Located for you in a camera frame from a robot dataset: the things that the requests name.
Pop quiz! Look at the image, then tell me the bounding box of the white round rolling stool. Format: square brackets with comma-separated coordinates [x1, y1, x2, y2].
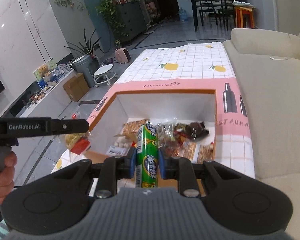
[94, 63, 117, 87]

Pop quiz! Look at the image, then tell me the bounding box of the person left hand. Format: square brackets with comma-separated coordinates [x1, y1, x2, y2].
[0, 151, 18, 204]

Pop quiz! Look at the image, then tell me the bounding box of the brown cardboard box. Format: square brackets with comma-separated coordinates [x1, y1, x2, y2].
[63, 73, 90, 102]

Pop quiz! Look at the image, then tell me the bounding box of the black dining table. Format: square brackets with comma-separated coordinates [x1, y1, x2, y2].
[188, 0, 247, 31]

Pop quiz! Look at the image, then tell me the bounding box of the pink small heater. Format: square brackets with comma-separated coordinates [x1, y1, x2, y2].
[115, 48, 131, 64]

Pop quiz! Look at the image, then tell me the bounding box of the teddy bear calendar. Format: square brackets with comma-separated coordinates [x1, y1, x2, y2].
[33, 58, 57, 81]

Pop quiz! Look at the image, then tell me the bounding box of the beige sofa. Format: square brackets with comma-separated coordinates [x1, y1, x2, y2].
[223, 28, 300, 239]

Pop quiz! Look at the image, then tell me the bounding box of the orange stool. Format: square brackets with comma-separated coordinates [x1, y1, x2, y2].
[235, 5, 255, 29]

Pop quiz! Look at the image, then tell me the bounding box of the lemon pattern tablecloth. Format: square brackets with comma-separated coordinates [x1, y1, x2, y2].
[55, 42, 255, 177]

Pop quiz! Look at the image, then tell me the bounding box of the blue water jug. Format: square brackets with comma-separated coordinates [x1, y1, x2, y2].
[178, 8, 188, 22]

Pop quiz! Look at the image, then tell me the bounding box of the white clear snack packet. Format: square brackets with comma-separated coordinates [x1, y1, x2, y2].
[106, 136, 134, 157]

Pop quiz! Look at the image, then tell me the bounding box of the potted plant grey pot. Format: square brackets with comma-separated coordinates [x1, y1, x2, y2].
[63, 28, 103, 88]

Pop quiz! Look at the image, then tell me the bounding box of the white tv console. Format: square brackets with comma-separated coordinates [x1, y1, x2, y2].
[5, 68, 77, 118]

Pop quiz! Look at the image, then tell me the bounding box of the red braised meat packet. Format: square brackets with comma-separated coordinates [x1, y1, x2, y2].
[164, 138, 197, 160]

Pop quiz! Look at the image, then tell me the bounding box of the dark green cabinet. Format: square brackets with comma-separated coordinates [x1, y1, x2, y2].
[117, 2, 147, 43]

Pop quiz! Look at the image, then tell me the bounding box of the black snack packet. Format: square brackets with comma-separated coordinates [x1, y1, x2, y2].
[173, 121, 210, 140]

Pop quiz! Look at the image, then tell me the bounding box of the green sausage snack tube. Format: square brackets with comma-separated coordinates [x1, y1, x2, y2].
[135, 121, 159, 188]

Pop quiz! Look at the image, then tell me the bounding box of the brown nut snack packet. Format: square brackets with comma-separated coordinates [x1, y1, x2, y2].
[197, 142, 214, 164]

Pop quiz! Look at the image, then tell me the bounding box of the orange cardboard box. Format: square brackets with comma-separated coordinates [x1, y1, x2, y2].
[84, 88, 218, 196]

